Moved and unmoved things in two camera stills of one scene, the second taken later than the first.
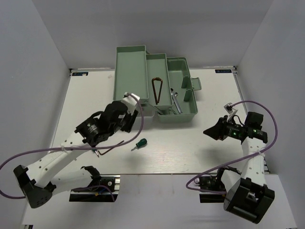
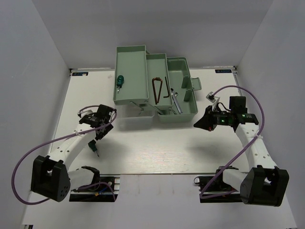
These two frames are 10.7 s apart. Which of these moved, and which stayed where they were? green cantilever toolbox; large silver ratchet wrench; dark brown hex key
Moved: dark brown hex key
Stayed: large silver ratchet wrench; green cantilever toolbox
